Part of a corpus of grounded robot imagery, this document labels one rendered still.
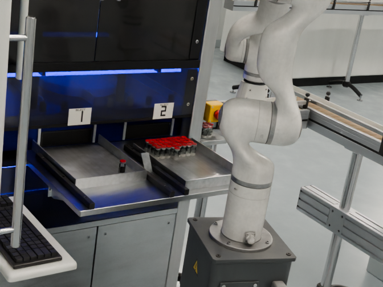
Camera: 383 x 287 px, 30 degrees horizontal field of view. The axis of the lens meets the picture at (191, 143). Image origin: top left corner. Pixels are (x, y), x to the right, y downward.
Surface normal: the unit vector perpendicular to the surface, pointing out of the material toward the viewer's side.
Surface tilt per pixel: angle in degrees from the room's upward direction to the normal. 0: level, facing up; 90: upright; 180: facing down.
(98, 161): 0
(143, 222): 90
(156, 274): 90
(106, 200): 0
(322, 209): 90
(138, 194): 0
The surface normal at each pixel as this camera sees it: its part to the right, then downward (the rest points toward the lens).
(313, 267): 0.15, -0.93
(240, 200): -0.47, 0.24
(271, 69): -0.36, 0.41
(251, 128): -0.01, 0.36
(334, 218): -0.82, 0.08
